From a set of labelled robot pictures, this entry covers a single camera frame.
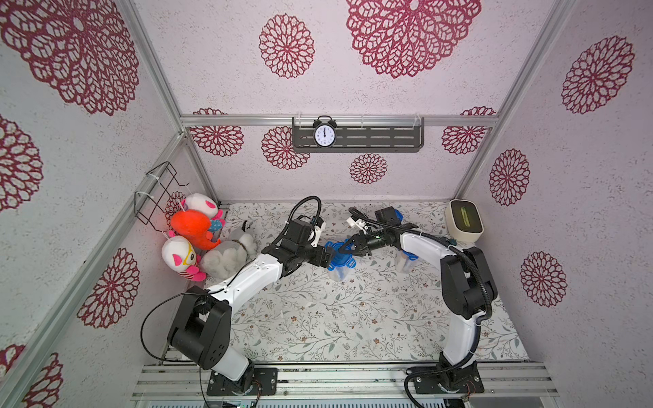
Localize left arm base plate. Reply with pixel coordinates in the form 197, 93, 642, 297
207, 367, 279, 397

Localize red orange plush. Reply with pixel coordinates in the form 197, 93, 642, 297
170, 209, 221, 251

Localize white plush yellow glasses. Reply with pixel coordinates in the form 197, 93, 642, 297
161, 236, 207, 282

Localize grey wall shelf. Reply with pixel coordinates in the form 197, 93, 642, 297
291, 117, 424, 153

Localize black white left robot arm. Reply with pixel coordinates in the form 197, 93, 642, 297
153, 195, 334, 394

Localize cream box green window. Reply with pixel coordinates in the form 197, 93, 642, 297
445, 199, 485, 244

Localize black wire basket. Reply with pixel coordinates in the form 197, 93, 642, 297
132, 161, 191, 233

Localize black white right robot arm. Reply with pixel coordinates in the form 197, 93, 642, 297
339, 207, 498, 407

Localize white pink plush top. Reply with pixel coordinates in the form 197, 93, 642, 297
181, 193, 224, 220

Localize blue lid front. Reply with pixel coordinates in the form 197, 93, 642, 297
401, 250, 419, 261

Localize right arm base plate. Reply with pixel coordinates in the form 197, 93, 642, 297
410, 365, 485, 394

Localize clear plastic container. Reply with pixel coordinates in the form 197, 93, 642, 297
396, 252, 419, 274
328, 267, 352, 282

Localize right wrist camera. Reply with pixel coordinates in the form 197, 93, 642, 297
346, 215, 367, 231

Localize black alarm clock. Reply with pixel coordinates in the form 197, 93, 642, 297
313, 115, 338, 148

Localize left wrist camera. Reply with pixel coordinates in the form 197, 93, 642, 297
309, 216, 325, 248

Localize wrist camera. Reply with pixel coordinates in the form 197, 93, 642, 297
346, 215, 367, 231
309, 216, 325, 248

